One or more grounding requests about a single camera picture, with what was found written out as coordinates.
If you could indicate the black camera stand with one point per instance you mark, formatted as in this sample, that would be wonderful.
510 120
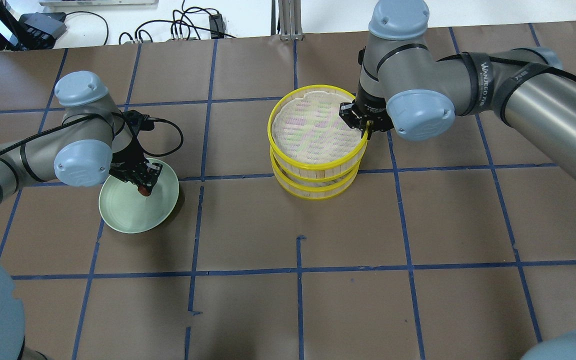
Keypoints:
31 31

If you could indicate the black power adapter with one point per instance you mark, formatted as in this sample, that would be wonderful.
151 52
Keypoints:
217 26

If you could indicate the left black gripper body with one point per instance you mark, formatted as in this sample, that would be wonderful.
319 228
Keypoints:
127 162

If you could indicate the light green plate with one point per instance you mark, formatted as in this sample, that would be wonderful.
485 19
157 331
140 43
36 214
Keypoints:
123 208

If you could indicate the brown bun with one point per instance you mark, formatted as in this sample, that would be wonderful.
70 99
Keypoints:
144 191

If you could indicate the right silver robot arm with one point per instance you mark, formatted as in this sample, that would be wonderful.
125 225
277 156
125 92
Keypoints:
402 88

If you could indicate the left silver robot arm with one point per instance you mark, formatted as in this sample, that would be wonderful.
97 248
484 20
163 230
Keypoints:
95 141

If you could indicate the aluminium frame post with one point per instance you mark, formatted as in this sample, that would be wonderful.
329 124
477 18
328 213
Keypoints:
290 20

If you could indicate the yellow steamer layer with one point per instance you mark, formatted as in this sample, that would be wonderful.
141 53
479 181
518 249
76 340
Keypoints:
309 140
314 190

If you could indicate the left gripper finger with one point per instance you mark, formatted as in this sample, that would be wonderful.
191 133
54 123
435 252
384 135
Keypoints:
140 188
151 182

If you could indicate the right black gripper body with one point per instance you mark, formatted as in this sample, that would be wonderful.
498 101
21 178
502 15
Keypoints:
369 109

